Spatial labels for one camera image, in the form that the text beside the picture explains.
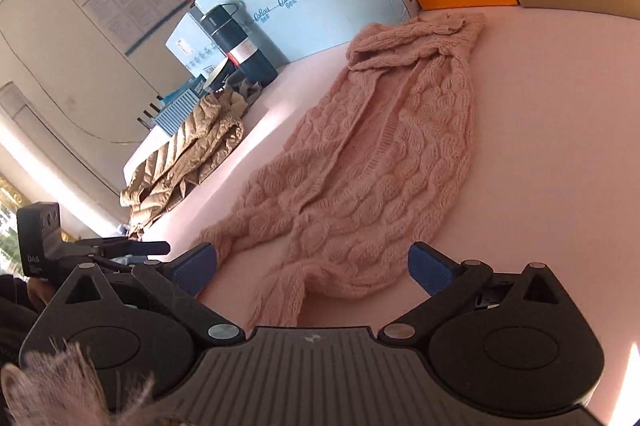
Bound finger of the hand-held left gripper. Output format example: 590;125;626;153
100;240;172;258

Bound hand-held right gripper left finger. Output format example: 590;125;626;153
47;242;240;347

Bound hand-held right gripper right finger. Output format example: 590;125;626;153
377;241;576;342

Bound pink knit sweater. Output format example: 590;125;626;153
197;11;487;328

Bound beige puffer jacket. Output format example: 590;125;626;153
120;92;246;238

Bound black router antennas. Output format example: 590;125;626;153
136;95;165;129

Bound blue striped box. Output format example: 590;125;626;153
154;87;207;138

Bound fuzzy pinkish cloth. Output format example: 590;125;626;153
0;340;168;426

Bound grey cloth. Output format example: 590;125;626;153
226;75;267;106

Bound small light blue box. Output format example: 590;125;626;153
165;10;228;78

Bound dark green thermos bottle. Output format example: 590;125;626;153
200;3;279;86

